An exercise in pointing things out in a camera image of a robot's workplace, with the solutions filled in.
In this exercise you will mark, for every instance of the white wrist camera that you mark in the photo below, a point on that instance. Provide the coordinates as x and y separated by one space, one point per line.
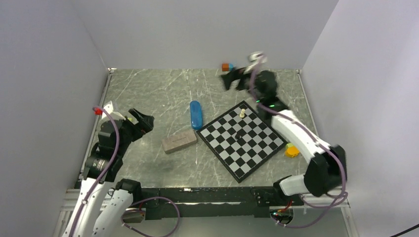
254 59
111 109

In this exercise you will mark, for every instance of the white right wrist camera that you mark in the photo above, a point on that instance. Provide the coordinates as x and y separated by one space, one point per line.
254 59

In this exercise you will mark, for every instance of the orange block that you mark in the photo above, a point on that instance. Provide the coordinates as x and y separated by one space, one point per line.
225 67

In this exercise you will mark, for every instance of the blue glasses case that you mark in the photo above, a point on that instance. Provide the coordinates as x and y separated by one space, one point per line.
196 115

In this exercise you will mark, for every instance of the brown brick block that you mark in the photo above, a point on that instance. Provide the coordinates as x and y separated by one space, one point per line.
179 141

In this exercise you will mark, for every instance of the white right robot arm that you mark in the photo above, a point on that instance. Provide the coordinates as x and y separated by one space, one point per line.
326 163

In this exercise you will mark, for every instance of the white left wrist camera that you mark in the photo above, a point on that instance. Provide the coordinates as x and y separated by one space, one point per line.
111 109

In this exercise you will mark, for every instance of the black white chessboard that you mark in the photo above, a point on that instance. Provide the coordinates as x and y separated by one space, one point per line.
242 157

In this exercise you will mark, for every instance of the orange toy fruit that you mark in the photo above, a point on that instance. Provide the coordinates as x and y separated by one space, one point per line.
291 150

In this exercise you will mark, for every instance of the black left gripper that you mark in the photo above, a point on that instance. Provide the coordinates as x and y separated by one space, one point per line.
146 125

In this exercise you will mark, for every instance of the cream chess piece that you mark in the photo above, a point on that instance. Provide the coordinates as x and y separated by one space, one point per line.
242 114

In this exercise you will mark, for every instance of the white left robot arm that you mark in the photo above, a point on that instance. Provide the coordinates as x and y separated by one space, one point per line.
115 136

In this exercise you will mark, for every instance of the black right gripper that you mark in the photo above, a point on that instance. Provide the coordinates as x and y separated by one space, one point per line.
239 73

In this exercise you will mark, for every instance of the black base frame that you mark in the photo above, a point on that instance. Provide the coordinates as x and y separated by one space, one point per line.
159 203

